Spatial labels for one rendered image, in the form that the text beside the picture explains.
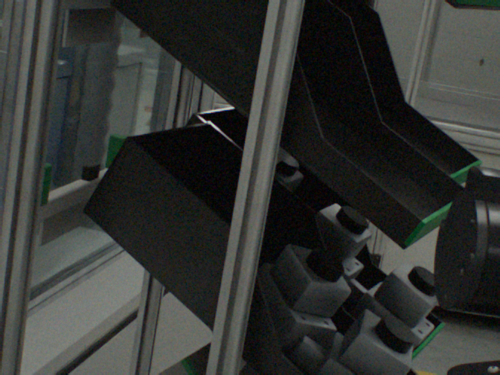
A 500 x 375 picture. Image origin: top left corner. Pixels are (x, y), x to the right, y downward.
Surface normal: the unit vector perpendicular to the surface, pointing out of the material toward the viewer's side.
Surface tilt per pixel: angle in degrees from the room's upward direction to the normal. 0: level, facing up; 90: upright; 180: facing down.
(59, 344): 0
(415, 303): 90
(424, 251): 90
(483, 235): 57
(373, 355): 97
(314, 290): 111
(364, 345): 97
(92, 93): 106
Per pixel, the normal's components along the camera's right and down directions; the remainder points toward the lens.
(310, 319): 0.52, -0.76
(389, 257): -0.11, 0.22
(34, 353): 0.17, -0.96
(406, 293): -0.43, 0.14
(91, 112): 0.58, 0.55
